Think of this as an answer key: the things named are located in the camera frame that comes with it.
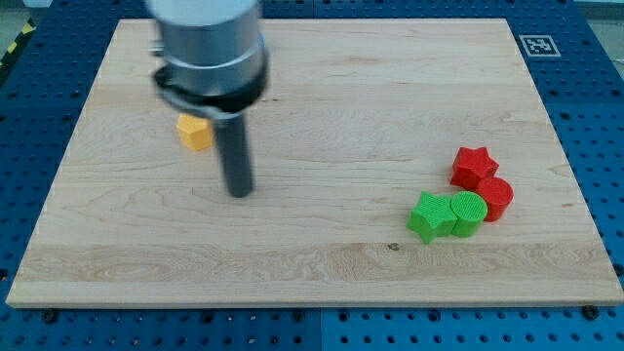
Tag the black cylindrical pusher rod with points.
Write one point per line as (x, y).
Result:
(234, 154)

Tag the yellow hexagon block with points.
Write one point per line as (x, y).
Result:
(194, 132)

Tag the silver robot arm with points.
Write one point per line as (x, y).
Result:
(215, 66)

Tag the light wooden board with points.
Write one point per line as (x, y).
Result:
(360, 117)

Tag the green star block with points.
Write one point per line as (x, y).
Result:
(432, 217)

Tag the red star block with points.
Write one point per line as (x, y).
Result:
(470, 166)

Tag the green cylinder block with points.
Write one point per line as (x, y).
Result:
(470, 209)

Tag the black board screw left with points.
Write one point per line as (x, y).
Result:
(49, 316)

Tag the black board screw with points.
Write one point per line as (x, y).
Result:
(49, 316)
(590, 312)

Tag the red cylinder block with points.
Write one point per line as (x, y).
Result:
(498, 195)

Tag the white fiducial marker tag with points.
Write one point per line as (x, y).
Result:
(539, 46)

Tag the black board screw right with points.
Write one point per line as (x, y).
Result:
(590, 312)

